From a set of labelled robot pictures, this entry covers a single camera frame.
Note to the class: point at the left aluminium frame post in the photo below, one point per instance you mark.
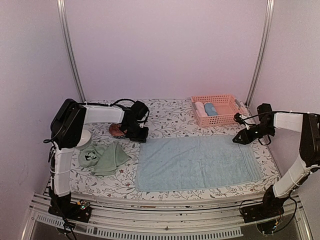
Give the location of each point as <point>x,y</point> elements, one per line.
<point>61,7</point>

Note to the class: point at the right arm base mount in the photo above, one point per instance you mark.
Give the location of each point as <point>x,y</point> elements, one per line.
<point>258,212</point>

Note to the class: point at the right aluminium frame post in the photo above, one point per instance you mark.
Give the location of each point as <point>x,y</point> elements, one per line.
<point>261,51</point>

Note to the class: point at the light blue towel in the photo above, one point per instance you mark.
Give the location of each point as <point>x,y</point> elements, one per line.
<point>194,163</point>

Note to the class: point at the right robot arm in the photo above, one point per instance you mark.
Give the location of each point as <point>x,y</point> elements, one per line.
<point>264,124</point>

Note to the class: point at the white ceramic bowl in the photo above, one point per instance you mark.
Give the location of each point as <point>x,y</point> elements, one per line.
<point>85,140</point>

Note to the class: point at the rolled blue towel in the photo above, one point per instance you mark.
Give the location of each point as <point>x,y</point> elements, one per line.
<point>210,109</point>

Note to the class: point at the aluminium frame post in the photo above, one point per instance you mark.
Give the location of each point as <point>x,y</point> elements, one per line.
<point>261,51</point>
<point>61,7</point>

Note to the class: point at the rolled pink towel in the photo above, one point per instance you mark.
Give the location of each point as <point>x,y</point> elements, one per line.
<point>200,108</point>

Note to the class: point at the green panda towel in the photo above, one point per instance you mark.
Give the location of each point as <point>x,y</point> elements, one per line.
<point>103,160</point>

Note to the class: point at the pink plastic basket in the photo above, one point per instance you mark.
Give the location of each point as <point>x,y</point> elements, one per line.
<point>226,106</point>

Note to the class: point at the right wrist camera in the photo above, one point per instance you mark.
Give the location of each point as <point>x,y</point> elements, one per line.
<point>240,119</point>

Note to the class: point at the front aluminium rail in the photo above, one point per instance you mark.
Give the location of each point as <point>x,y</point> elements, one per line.
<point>204,219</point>

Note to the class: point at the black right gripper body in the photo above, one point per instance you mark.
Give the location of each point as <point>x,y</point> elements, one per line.
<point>262,132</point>

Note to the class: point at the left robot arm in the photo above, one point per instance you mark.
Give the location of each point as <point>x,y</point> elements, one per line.
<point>67,128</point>

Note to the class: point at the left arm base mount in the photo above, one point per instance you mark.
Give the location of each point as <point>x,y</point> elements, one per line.
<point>70,211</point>

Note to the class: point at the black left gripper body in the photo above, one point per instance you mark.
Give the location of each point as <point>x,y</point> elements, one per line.
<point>135,133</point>

